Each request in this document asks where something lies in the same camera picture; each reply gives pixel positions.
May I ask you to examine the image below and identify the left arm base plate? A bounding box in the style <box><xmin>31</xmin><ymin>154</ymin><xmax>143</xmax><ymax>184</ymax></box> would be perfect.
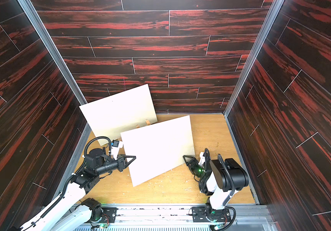
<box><xmin>89</xmin><ymin>208</ymin><xmax>117</xmax><ymax>224</ymax></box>

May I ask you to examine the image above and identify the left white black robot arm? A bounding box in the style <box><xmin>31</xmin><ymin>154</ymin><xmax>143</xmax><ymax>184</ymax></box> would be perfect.
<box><xmin>10</xmin><ymin>147</ymin><xmax>136</xmax><ymax>231</ymax></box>

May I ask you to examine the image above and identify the white wooden board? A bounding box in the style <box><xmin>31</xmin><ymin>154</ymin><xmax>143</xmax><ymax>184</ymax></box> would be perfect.
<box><xmin>121</xmin><ymin>116</ymin><xmax>195</xmax><ymax>187</ymax></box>
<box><xmin>79</xmin><ymin>84</ymin><xmax>157</xmax><ymax>140</ymax></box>

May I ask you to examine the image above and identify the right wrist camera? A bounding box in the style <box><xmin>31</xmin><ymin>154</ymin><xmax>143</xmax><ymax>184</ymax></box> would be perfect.
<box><xmin>199</xmin><ymin>152</ymin><xmax>206</xmax><ymax>167</ymax></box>

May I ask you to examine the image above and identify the small wooden easel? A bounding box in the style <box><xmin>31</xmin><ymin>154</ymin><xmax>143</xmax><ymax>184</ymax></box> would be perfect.
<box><xmin>135</xmin><ymin>119</ymin><xmax>152</xmax><ymax>129</ymax></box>

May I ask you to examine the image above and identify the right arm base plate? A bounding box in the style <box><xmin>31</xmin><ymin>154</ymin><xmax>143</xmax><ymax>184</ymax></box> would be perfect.
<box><xmin>189</xmin><ymin>206</ymin><xmax>232</xmax><ymax>223</ymax></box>

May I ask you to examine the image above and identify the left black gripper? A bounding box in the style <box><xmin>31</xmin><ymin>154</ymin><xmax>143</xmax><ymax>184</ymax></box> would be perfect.
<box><xmin>95</xmin><ymin>154</ymin><xmax>136</xmax><ymax>177</ymax></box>

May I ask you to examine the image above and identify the metal base rail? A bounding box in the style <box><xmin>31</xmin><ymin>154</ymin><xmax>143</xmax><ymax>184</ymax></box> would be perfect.
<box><xmin>32</xmin><ymin>203</ymin><xmax>276</xmax><ymax>231</ymax></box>

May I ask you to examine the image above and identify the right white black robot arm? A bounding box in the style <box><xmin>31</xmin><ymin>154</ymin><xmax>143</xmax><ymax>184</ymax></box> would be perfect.
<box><xmin>183</xmin><ymin>151</ymin><xmax>249</xmax><ymax>214</ymax></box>

